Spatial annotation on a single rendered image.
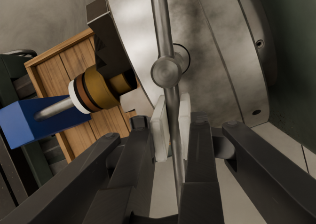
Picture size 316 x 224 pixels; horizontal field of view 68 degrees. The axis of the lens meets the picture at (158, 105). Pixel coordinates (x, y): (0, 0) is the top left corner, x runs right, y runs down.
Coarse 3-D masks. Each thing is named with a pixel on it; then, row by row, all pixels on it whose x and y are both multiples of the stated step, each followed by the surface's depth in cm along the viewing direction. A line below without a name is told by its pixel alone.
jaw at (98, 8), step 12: (96, 0) 30; (96, 12) 29; (108, 12) 28; (96, 24) 29; (108, 24) 30; (96, 36) 35; (108, 36) 31; (96, 48) 33; (108, 48) 33; (120, 48) 33; (96, 60) 37; (108, 60) 35; (120, 60) 35; (108, 72) 37; (120, 72) 38
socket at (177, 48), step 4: (176, 44) 24; (176, 48) 24; (180, 48) 24; (184, 48) 24; (180, 52) 24; (184, 52) 24; (188, 52) 24; (184, 56) 24; (188, 56) 24; (184, 60) 24; (188, 60) 24; (184, 64) 24; (188, 64) 24; (184, 68) 24
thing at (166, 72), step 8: (168, 56) 16; (176, 56) 18; (160, 64) 16; (168, 64) 16; (176, 64) 16; (152, 72) 16; (160, 72) 16; (168, 72) 16; (176, 72) 16; (160, 80) 16; (168, 80) 16; (176, 80) 16
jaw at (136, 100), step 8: (120, 96) 40; (128, 96) 40; (136, 96) 39; (144, 96) 39; (128, 104) 40; (136, 104) 39; (144, 104) 39; (136, 112) 39; (144, 112) 39; (152, 112) 39
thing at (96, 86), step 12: (84, 72) 42; (96, 72) 39; (132, 72) 44; (84, 84) 40; (96, 84) 38; (108, 84) 38; (120, 84) 39; (132, 84) 43; (84, 96) 40; (96, 96) 39; (108, 96) 39; (96, 108) 41; (108, 108) 42
